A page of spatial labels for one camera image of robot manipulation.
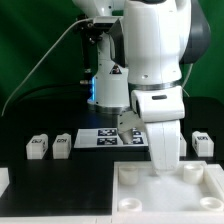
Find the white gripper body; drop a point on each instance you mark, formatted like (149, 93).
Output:
(164, 144)

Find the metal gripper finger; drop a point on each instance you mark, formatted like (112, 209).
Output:
(127, 121)

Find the white square tabletop part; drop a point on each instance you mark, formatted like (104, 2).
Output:
(192, 194)

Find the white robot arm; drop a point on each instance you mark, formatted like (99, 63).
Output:
(142, 45)

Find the white sheet with AprilTags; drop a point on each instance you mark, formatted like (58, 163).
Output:
(106, 137)

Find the white obstacle block left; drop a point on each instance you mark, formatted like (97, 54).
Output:
(4, 180)

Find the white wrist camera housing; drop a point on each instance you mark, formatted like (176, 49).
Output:
(158, 105)

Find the grey camera on stand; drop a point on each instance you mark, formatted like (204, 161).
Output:
(106, 23)

